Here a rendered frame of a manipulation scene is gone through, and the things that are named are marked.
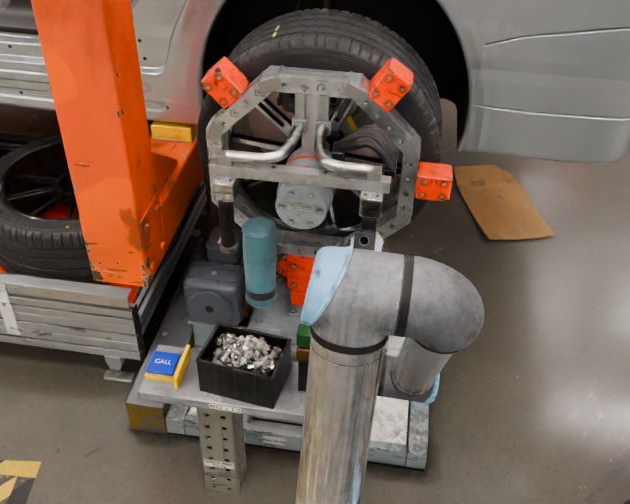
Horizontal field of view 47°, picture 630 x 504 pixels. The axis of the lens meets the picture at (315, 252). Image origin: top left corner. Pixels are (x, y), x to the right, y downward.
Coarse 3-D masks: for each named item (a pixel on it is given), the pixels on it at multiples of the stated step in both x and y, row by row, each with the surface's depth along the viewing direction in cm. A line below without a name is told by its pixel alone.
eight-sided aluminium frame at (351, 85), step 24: (264, 72) 175; (288, 72) 174; (312, 72) 173; (336, 72) 173; (264, 96) 174; (336, 96) 171; (360, 96) 170; (216, 120) 180; (384, 120) 173; (216, 144) 186; (408, 144) 176; (408, 168) 181; (408, 192) 185; (240, 216) 198; (384, 216) 196; (408, 216) 189; (288, 240) 203; (312, 240) 205; (336, 240) 204
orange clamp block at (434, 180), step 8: (424, 168) 184; (432, 168) 184; (440, 168) 185; (448, 168) 185; (424, 176) 182; (432, 176) 182; (440, 176) 182; (448, 176) 182; (416, 184) 183; (424, 184) 183; (432, 184) 182; (440, 184) 182; (448, 184) 182; (416, 192) 185; (424, 192) 184; (432, 192) 184; (440, 192) 183; (448, 192) 183; (440, 200) 185; (448, 200) 185
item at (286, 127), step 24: (240, 120) 204; (288, 120) 190; (336, 120) 188; (240, 144) 206; (264, 144) 195; (240, 192) 204; (264, 192) 211; (336, 192) 222; (360, 192) 200; (336, 216) 212; (360, 216) 207
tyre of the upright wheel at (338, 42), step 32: (256, 32) 190; (288, 32) 179; (320, 32) 177; (352, 32) 180; (384, 32) 186; (256, 64) 178; (288, 64) 177; (320, 64) 176; (352, 64) 174; (416, 64) 187; (416, 96) 178; (416, 128) 182
